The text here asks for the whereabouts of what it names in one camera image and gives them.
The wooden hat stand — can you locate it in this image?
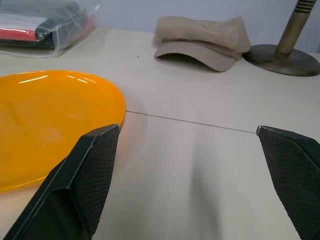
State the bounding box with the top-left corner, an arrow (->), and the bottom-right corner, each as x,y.
242,0 -> 320,78

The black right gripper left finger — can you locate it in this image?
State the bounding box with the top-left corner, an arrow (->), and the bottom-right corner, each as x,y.
3,123 -> 121,240

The clear plastic bag with items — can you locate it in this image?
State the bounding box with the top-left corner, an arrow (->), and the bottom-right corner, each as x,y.
0,0 -> 101,59

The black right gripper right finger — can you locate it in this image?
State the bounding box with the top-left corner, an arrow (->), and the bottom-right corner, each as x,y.
256,125 -> 320,240

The orange plastic plate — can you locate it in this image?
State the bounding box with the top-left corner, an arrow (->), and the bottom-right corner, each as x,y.
0,70 -> 126,194

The beige flat cap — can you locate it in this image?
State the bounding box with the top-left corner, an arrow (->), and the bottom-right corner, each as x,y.
153,15 -> 252,73

